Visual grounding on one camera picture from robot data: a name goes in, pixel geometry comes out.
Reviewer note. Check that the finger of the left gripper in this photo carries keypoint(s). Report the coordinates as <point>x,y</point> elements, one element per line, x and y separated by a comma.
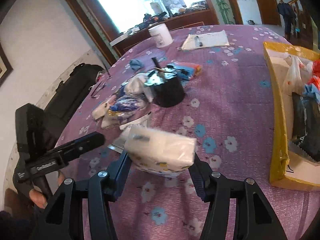
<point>73,149</point>

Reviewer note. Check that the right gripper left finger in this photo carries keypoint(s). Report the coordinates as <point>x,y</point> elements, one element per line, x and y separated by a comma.
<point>62,218</point>

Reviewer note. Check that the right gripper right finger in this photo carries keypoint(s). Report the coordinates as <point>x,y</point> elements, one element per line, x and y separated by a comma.
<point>254,217</point>

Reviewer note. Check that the blue white bundle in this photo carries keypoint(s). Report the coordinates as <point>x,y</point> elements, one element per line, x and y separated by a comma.
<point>127,106</point>

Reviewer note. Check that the lemon print tissue pack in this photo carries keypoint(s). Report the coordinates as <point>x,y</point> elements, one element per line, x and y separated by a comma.
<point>159,152</point>

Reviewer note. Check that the black snack packet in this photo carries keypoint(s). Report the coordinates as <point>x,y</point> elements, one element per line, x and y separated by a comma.
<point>305,133</point>

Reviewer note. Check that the small red bag blue sock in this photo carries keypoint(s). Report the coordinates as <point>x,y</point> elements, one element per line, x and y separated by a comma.
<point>311,91</point>

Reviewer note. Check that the large red plastic bag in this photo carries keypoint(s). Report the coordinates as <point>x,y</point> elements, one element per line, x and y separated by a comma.
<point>315,79</point>

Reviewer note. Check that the person's left hand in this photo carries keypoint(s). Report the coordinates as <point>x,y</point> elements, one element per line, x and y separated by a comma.
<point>55,179</point>

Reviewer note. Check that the black bag on seat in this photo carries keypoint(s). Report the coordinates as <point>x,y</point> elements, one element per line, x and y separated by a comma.
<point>68,97</point>

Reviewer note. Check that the yellow taped cardboard tray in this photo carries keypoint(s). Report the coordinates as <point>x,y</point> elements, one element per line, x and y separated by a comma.
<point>288,170</point>

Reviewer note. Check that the eyeglasses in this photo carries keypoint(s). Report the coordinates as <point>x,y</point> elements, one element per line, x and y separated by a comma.
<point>101,80</point>

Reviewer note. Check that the white sock by motor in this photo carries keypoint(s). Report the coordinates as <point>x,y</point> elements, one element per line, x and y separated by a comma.
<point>135,86</point>

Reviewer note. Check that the blue sock on table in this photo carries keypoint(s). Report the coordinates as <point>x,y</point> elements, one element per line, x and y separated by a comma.
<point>136,64</point>

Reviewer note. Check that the small electric motor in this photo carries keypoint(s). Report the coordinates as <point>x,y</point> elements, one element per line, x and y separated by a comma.
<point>165,85</point>

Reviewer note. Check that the wooden counter with clutter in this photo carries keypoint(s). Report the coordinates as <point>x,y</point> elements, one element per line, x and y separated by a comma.
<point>192,19</point>

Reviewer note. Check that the purple floral tablecloth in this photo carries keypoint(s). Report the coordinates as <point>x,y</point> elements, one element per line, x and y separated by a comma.
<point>228,109</point>

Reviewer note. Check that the blue orange cloth pack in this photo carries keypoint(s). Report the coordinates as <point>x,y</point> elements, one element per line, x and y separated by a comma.
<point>185,70</point>

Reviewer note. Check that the white plastic jar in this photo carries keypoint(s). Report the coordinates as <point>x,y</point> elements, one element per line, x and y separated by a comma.
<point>161,35</point>

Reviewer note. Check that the white printed plastic bag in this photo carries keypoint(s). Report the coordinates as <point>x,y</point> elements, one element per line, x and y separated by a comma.
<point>298,74</point>

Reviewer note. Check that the black pen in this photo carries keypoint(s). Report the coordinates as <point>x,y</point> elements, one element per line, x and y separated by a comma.
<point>198,41</point>

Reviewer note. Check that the white notepad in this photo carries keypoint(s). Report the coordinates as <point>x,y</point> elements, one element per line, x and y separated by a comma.
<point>217,39</point>

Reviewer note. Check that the person in dark jacket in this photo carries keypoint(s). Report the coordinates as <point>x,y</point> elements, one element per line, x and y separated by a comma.
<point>289,17</point>

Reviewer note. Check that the brown wooden door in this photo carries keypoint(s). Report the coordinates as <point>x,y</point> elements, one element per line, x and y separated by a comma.
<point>268,12</point>

